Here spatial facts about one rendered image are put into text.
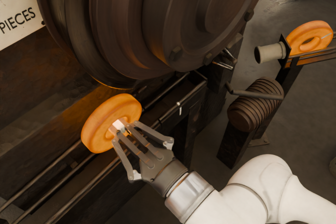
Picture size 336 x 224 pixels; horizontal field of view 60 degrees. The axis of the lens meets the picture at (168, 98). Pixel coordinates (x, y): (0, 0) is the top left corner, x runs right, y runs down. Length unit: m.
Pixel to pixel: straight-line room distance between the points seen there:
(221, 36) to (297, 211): 0.37
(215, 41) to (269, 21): 1.71
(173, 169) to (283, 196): 0.22
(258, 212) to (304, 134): 1.19
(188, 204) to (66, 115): 0.33
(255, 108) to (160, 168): 0.57
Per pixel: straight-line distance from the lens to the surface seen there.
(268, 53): 1.05
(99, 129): 0.62
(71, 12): 0.40
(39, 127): 0.67
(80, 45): 0.44
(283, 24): 2.28
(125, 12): 0.41
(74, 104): 0.68
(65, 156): 0.77
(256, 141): 1.63
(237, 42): 0.90
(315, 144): 1.74
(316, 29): 1.06
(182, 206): 0.56
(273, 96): 1.10
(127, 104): 0.63
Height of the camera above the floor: 1.41
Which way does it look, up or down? 56 degrees down
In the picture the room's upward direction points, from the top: straight up
